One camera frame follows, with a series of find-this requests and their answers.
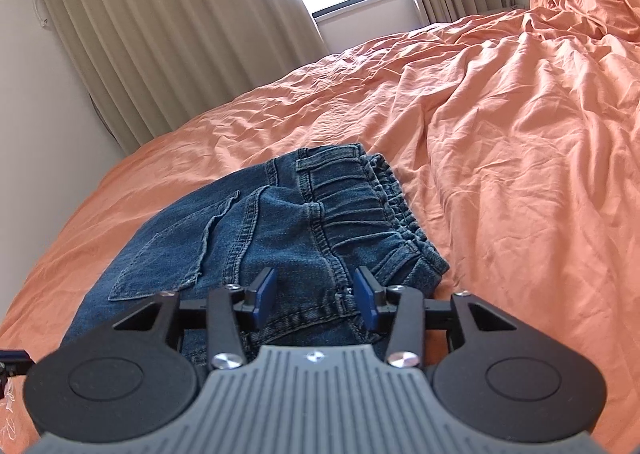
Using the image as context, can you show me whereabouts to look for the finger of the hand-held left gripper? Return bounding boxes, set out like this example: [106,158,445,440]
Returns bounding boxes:
[0,348,34,379]

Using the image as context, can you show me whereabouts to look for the white pull cord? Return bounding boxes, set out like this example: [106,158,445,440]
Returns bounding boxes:
[27,0,50,29]

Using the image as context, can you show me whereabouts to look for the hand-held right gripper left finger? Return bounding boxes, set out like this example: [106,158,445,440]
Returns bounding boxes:
[111,266,278,374]

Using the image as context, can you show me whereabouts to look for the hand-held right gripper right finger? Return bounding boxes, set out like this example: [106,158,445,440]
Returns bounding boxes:
[352,266,527,371]

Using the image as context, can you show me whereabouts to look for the blue denim pants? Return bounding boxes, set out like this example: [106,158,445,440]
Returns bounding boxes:
[60,144,451,371]

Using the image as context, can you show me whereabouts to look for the orange bed sheet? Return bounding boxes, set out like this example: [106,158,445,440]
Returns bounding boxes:
[0,9,640,454]

